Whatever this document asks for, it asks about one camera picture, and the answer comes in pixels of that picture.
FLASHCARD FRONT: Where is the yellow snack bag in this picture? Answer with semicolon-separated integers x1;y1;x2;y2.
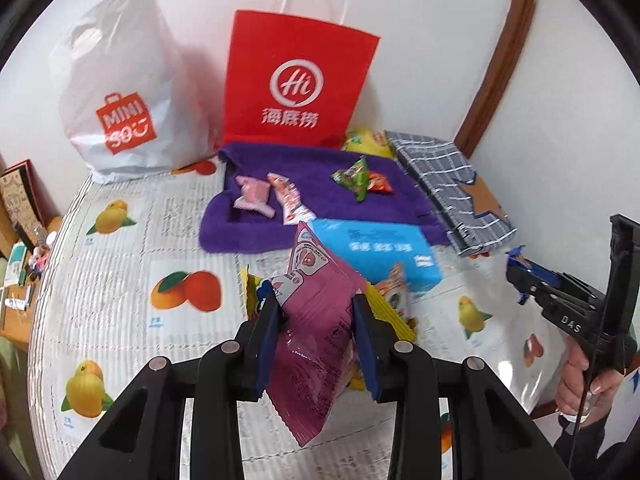
342;129;393;158

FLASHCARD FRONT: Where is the pink white candy stick packet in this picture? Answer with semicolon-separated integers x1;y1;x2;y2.
266;172;313;226

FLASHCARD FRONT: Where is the person's right forearm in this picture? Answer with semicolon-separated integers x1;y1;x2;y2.
552;407;640;480

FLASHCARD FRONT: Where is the purple towel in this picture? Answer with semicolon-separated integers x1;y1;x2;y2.
199;141;453;253

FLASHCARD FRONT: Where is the wooden nightstand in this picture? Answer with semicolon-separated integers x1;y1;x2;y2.
0;215;63;346

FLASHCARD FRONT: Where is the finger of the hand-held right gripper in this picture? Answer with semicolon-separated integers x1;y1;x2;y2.
506;267;551;308
522;260;591;296

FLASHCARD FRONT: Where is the brown wooden door frame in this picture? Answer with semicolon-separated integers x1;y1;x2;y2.
454;0;543;157

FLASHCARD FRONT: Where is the fruit print tablecloth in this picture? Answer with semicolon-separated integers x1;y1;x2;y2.
27;155;566;480

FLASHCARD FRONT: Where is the black cable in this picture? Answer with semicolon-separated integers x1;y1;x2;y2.
574;260;615;442

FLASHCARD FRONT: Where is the red paper bag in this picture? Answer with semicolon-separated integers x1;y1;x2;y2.
222;0;382;151

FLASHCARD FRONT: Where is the yellow triangular snack packet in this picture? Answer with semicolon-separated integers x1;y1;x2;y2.
241;265;418;391

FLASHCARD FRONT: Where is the pale pink snack packet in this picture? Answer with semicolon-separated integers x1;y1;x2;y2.
234;175;276;218

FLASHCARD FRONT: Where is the small red snack packet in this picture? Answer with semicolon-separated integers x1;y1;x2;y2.
367;172;396;195

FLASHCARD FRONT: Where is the pink panda triangular packet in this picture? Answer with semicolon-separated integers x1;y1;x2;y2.
372;262;416;321

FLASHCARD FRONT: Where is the patterned brown notebook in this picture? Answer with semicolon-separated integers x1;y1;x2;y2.
0;160;48;251

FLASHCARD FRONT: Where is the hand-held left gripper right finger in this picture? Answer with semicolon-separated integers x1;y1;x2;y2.
350;294;566;480

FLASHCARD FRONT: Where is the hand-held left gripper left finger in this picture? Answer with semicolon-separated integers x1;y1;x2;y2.
57;292;286;480

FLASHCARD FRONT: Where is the white plastic shopping bag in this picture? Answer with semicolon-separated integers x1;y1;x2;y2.
50;0;223;185

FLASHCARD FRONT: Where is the blue tissue pack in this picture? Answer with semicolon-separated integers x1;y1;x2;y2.
305;217;443;293

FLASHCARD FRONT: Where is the grey plaid cloth with star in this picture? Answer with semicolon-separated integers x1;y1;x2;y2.
384;130;518;258

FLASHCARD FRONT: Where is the teal white box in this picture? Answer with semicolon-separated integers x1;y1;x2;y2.
7;242;28;286

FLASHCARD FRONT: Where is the person's right hand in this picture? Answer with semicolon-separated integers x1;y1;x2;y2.
560;332;628;418

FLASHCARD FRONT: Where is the green snack packet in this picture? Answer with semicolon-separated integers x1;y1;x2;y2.
331;155;371;203

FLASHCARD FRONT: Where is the magenta snack packet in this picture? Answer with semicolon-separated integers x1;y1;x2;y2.
265;220;368;448

